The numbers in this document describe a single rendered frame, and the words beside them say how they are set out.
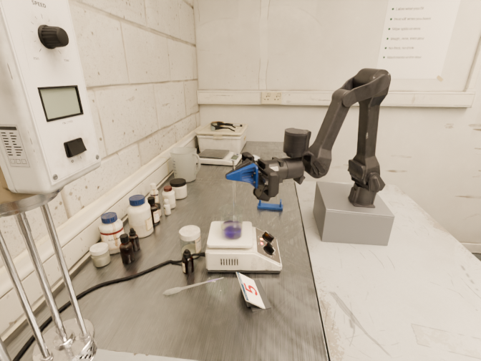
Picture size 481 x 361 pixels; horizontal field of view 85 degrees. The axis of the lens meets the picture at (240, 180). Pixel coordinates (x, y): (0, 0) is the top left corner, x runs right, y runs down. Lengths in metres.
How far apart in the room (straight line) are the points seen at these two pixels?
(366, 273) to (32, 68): 0.78
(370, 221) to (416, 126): 1.51
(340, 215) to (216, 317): 0.46
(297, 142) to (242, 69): 1.44
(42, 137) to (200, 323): 0.50
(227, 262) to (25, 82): 0.58
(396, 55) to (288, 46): 0.72
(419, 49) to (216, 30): 1.35
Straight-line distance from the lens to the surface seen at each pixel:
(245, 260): 0.71
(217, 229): 0.75
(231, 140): 1.71
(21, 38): 0.26
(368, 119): 0.78
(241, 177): 0.65
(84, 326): 0.44
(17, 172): 0.27
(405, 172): 2.40
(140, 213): 0.88
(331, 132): 0.72
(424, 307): 0.79
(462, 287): 0.90
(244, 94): 2.01
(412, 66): 2.24
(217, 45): 2.09
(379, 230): 0.91
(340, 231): 0.88
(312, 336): 0.64
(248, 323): 0.64
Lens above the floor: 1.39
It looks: 22 degrees down
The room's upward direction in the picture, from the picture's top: straight up
